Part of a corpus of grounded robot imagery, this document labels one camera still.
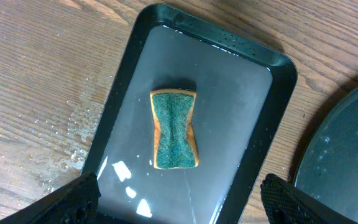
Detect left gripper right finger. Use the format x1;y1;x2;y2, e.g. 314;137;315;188
260;174;355;224

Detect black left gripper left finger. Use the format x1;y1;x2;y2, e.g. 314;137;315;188
0;172;101;224

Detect green orange sponge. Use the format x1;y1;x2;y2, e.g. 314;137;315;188
150;89;199;169

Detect black round tray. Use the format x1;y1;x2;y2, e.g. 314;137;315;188
295;87;358;223

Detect black rectangular tray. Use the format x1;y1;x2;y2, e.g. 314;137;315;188
83;4;297;223

